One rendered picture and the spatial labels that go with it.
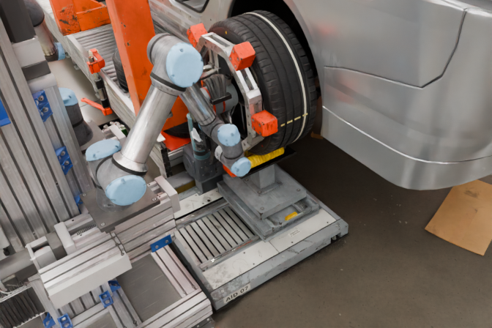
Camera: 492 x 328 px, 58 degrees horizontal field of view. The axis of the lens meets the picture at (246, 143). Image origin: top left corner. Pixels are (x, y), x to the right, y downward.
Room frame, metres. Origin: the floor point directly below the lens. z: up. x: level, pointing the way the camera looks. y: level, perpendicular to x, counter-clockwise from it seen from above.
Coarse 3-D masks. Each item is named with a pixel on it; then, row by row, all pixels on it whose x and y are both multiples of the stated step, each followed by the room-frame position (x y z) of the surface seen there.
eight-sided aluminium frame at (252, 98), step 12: (204, 36) 1.91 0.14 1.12; (216, 36) 1.90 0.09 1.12; (204, 48) 2.01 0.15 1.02; (216, 48) 1.82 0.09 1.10; (228, 48) 1.75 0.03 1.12; (204, 60) 2.06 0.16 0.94; (228, 60) 1.72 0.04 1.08; (240, 72) 1.67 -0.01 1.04; (204, 84) 2.06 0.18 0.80; (240, 84) 1.65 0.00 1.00; (252, 84) 1.65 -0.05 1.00; (252, 96) 1.61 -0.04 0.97; (252, 108) 1.60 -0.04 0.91; (252, 132) 1.59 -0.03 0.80; (252, 144) 1.61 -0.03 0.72
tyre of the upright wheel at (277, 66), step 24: (216, 24) 1.97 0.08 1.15; (240, 24) 1.86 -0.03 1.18; (264, 24) 1.86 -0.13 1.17; (264, 48) 1.73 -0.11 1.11; (264, 72) 1.65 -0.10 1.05; (288, 72) 1.68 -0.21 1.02; (312, 72) 1.72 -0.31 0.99; (264, 96) 1.65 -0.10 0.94; (288, 96) 1.63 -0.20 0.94; (312, 96) 1.68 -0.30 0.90; (288, 120) 1.62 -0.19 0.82; (312, 120) 1.69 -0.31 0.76; (264, 144) 1.67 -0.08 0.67
